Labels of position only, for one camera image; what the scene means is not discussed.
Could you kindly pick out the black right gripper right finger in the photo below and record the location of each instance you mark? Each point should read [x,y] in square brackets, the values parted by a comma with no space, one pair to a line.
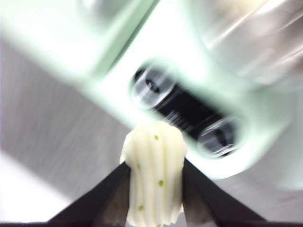
[213,201]

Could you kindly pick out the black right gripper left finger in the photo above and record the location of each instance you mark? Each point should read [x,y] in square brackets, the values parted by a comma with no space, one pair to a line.
[101,201]

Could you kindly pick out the twisted white bun green specks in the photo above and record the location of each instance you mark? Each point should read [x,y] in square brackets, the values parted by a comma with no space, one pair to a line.
[154,165]

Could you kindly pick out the silver control knob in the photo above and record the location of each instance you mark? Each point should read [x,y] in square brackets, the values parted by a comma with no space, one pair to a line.
[217,138]
[151,87]

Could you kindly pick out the mint green breakfast machine base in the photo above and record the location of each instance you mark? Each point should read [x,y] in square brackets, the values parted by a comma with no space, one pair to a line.
[260,142]

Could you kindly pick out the mint green griddle lid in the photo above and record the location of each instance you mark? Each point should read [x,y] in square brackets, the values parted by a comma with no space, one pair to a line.
[59,35]

